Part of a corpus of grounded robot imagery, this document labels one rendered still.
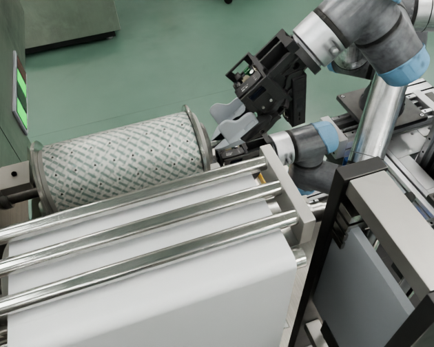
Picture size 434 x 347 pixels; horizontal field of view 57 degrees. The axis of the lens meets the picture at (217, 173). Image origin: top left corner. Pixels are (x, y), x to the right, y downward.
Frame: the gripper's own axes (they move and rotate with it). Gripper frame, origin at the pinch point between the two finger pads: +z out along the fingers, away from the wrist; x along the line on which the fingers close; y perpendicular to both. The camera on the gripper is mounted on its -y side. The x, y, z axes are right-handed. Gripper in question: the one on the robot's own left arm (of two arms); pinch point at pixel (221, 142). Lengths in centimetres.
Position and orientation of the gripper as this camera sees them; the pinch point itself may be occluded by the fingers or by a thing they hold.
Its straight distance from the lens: 69.4
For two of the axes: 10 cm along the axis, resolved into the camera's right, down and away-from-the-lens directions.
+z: -7.0, 6.2, 3.4
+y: -6.4, -3.4, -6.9
